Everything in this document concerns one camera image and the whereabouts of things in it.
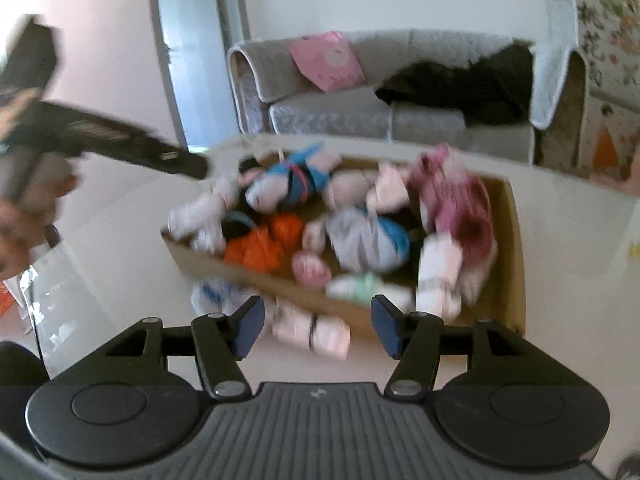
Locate pink pillow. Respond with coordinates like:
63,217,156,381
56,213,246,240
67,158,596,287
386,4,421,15
289,31,366,93

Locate floral printed panel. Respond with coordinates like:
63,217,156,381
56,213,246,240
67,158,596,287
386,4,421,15
570,0,640,181

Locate pink white sock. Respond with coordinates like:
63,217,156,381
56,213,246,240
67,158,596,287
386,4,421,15
292,250,333,288

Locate pink dotted slipper sock bundle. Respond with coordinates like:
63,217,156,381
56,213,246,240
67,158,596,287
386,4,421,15
409,144,500,273

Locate grey sofa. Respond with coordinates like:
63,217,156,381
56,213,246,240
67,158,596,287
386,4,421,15
227,29,588,166

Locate small white sock bundle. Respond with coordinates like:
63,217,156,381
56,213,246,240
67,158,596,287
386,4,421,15
302,220,328,251

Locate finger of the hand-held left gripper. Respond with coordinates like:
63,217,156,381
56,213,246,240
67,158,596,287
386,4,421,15
42,104,210,181

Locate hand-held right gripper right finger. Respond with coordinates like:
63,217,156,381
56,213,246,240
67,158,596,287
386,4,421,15
370,295,591,401

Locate light grey door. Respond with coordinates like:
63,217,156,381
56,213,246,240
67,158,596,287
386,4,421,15
150,0,251,153

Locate person's left hand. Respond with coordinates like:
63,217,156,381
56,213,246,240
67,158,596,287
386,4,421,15
0,157,78,281

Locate white sock bundle beige band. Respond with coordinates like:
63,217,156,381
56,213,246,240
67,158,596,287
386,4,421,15
367,160,413,213

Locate black clothing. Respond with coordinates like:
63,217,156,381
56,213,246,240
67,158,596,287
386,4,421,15
375,42,536,126

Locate white sock bundle green band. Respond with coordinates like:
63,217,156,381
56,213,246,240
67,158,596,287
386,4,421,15
326,272,416,311

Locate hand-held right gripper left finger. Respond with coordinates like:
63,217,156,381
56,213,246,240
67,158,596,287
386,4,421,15
50,295,266,401

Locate white sock blue stripe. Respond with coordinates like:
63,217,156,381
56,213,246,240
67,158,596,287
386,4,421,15
191,277,251,315

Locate white sock bundle black band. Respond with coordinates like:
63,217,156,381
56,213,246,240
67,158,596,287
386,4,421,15
272,297,351,360

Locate pink plastic chair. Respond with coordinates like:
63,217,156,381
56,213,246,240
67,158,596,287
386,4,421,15
589,170,640,196

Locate cardboard box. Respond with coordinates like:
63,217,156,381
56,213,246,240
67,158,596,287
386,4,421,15
160,150,528,361

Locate blue sock bundle pink band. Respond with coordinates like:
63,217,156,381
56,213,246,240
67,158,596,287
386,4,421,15
245,142,343,212

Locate long white sock bundle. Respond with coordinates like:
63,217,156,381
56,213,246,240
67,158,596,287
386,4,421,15
416,234,466,318

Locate black sock bundle blue band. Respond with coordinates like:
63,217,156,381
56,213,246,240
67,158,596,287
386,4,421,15
220,211,261,241

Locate grey and blue sock bundle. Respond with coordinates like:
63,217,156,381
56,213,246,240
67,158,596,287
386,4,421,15
327,207,412,273

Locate white quilted blanket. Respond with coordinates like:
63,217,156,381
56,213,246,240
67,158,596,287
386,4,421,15
530,35,576,131

